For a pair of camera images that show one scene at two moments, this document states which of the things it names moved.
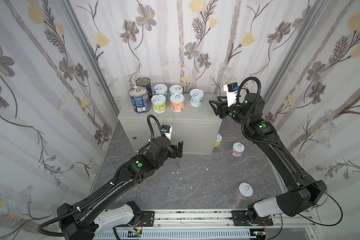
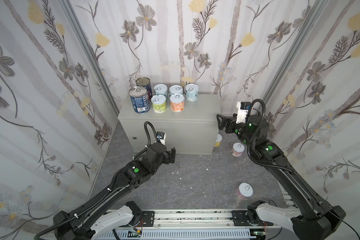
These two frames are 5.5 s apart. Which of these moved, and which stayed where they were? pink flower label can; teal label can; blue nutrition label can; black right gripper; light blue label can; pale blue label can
Moved: black right gripper; teal label can
Stayed: pale blue label can; light blue label can; blue nutrition label can; pink flower label can
